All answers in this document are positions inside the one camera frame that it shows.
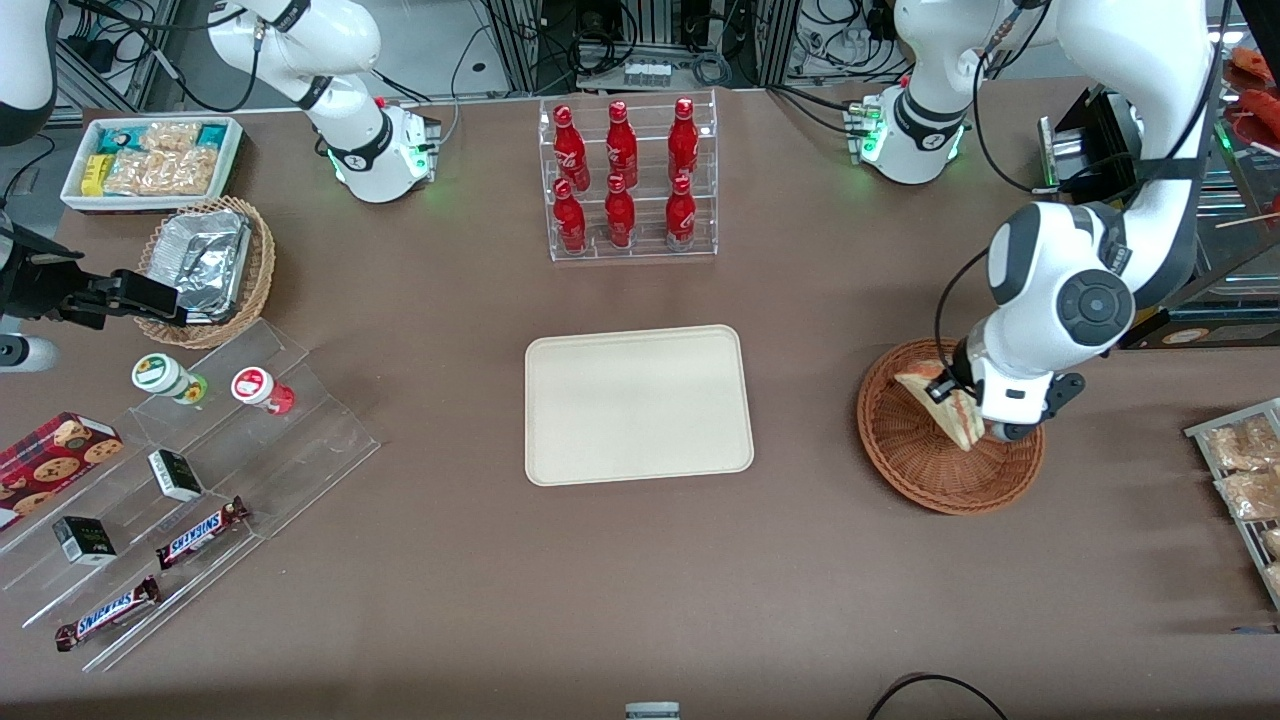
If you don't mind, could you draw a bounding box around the brown round wicker basket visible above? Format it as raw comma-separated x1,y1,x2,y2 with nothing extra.
857,338,1046,516

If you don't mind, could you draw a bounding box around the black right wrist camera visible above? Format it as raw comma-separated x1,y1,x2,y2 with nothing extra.
110,268,183,326

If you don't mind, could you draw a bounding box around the black hot food display case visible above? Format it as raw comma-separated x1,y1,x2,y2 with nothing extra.
1038,15,1280,351

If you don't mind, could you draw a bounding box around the clear acrylic stepped stand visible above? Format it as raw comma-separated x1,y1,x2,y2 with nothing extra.
0,318,382,673

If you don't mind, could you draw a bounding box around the red lid cup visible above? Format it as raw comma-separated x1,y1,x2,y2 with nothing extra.
231,366,297,416

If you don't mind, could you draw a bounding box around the small clear cracker bag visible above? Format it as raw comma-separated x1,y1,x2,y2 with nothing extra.
140,121,202,154

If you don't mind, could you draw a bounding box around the grey wire rack tray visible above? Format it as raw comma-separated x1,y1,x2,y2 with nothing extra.
1185,398,1280,611

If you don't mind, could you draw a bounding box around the light wicker basket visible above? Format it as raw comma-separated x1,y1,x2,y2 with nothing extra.
133,195,277,351

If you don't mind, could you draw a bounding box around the clear acrylic bottle rack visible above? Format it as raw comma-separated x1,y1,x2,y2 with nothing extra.
538,88,719,263

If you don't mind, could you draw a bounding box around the aluminium foil tray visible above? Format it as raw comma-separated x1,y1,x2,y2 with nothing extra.
150,208,253,324

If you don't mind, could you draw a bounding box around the beige rectangular tray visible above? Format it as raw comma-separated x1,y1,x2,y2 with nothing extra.
525,325,755,487

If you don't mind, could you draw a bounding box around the clear bag of pastries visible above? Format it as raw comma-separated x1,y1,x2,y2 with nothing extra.
1205,415,1280,472
1215,470,1280,522

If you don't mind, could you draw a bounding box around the green lid cup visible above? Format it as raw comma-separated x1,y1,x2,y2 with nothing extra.
131,352,209,406

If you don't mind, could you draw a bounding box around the black cable loop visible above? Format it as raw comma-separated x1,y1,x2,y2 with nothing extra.
865,673,1011,720

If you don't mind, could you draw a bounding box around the red plaid cookie box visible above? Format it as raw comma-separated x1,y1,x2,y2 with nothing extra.
0,412,126,532

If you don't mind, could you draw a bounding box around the snickers bar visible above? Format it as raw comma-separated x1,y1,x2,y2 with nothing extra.
55,575,162,653
155,497,251,571

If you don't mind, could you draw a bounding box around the large clear cracker bag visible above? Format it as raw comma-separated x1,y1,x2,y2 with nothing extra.
103,148,221,197

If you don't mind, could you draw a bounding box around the triangular sandwich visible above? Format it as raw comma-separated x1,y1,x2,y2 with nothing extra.
893,362,987,452

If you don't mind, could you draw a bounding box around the red cola bottle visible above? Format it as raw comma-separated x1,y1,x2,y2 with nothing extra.
665,175,698,251
605,100,639,189
668,97,701,184
552,105,591,191
553,178,589,253
604,173,637,249

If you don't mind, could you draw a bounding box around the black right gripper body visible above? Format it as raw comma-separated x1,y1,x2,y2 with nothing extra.
0,232,117,331

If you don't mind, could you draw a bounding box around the small black box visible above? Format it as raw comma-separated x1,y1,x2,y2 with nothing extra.
147,449,205,503
52,515,119,567

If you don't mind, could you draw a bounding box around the white rectangular snack bin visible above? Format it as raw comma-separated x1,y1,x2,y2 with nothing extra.
60,115,245,214

